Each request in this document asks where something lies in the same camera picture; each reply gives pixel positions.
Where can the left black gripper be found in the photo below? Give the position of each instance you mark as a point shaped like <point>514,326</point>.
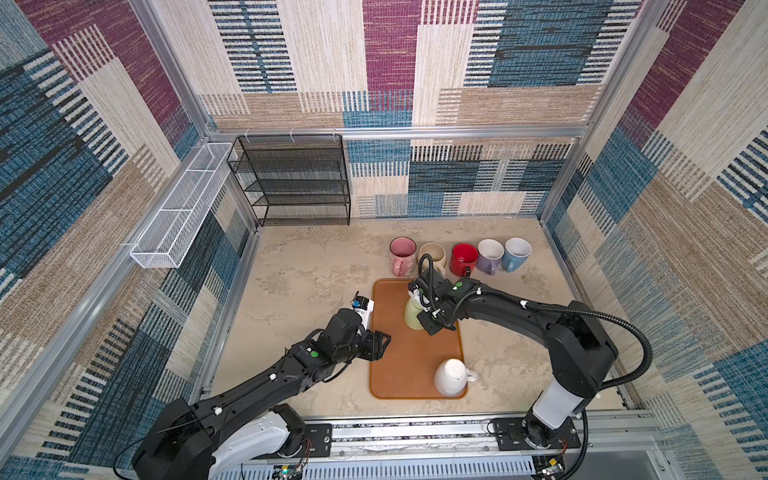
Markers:
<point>373,347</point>

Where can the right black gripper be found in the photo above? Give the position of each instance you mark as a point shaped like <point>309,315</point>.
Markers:
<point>431,327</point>

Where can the light green mug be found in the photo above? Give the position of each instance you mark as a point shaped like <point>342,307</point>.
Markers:
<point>413,308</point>

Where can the orange plastic tray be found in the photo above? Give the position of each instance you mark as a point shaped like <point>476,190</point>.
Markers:
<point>412,357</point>

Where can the white mug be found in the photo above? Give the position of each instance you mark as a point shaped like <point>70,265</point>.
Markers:
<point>452,378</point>

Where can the cream marbled mug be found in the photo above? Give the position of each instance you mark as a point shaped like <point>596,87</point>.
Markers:
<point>438,255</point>

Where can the red mug black handle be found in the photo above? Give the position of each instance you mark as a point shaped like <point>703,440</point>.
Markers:
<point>464,257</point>

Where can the pink ghost pattern mug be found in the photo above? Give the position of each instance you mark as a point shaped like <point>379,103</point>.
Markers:
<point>402,255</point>

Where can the purple mug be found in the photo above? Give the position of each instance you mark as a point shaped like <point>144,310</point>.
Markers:
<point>491,253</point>

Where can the blue mug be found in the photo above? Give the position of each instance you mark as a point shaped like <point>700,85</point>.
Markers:
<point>517,251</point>

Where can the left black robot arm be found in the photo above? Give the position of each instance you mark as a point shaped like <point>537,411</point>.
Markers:
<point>252,419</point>

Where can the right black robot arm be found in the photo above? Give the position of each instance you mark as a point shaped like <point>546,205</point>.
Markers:
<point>580,350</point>

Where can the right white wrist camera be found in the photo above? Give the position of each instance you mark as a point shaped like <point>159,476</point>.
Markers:
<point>417,297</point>

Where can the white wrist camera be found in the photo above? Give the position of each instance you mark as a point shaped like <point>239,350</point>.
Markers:
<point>417,297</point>
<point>364,307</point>

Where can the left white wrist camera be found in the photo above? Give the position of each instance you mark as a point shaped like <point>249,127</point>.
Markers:
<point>364,307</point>

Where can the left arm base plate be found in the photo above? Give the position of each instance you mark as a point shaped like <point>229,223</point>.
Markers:
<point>317,440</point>

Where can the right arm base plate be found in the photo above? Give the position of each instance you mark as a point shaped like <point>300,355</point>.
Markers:
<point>515,434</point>

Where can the black wire shelf rack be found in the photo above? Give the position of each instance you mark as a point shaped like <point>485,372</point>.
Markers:
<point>293,180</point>

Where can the white wire mesh basket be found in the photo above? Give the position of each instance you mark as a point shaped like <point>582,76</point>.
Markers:
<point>165,242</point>

